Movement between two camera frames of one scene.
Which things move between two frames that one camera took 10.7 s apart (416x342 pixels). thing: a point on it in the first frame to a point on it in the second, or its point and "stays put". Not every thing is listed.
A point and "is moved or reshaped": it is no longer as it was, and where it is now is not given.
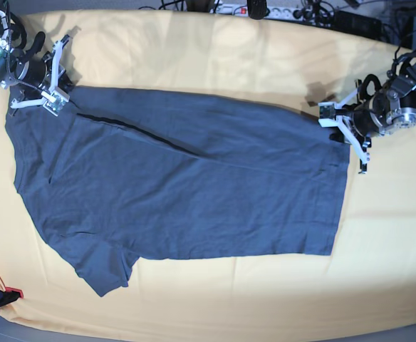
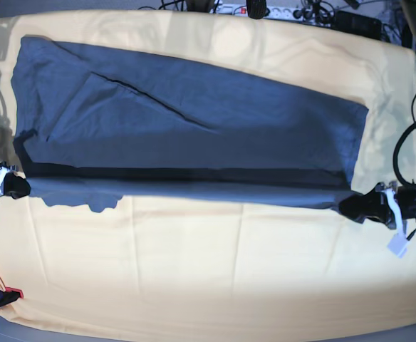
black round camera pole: [256, 9] stays put
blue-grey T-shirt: [126, 174] is moved or reshaped
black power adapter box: [357, 24] stays put
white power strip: [283, 13] stays put
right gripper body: [354, 122] to [406, 202]
